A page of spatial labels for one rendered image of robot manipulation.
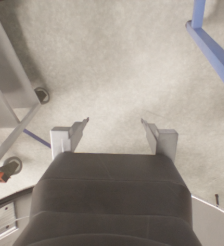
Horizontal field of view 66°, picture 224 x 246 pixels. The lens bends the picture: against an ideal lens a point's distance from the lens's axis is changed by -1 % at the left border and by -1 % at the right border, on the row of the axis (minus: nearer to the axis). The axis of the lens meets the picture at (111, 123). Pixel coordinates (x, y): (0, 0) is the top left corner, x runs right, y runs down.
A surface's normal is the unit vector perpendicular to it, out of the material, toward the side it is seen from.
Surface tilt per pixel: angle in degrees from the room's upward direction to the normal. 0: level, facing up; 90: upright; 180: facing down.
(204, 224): 90
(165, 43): 0
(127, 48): 0
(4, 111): 0
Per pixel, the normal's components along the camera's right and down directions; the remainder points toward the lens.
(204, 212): -0.16, -0.76
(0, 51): -0.15, 0.65
